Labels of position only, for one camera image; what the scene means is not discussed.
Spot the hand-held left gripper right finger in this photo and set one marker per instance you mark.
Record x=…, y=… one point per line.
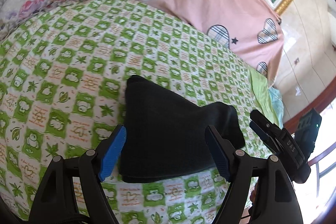
x=218, y=153

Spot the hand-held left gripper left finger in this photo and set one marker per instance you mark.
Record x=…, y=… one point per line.
x=113, y=153

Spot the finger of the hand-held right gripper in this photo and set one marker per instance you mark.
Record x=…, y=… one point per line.
x=262, y=134
x=266, y=124

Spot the black pants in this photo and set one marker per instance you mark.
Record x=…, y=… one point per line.
x=162, y=134

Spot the light blue cloth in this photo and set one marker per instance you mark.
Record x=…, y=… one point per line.
x=277, y=106

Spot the plain green sheet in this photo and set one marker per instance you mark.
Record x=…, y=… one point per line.
x=260, y=90

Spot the white paper scrap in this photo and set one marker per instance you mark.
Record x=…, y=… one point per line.
x=298, y=91

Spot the green checkered bed sheet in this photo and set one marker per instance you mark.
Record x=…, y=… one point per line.
x=65, y=69

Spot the wooden bed frame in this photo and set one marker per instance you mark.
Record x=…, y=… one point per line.
x=294, y=121

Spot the wall socket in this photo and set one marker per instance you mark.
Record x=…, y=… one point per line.
x=297, y=60

